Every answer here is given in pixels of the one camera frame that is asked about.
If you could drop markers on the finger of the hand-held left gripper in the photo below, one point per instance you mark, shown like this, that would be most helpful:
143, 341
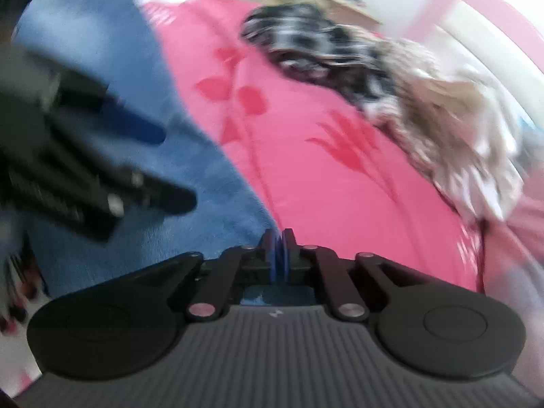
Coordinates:
136, 125
161, 197

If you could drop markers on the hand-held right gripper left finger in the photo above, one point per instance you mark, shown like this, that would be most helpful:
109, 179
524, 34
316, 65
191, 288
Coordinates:
271, 257

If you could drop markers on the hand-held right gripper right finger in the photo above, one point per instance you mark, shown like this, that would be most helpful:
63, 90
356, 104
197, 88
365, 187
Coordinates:
285, 257

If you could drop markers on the blue denim jeans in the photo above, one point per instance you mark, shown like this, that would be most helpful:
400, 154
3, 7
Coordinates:
106, 29

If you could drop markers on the pink floral blanket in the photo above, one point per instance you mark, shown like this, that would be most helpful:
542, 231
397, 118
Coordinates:
318, 187

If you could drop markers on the black white plaid shirt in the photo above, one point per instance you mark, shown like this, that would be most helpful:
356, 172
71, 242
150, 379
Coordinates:
306, 38

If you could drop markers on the beige knit sweater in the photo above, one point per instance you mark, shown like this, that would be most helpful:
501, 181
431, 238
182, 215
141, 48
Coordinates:
446, 127

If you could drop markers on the pink grey striped quilt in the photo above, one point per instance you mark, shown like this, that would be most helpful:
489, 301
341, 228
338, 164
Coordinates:
518, 263

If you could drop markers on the pink padded headboard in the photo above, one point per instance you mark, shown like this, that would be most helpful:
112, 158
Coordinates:
480, 12

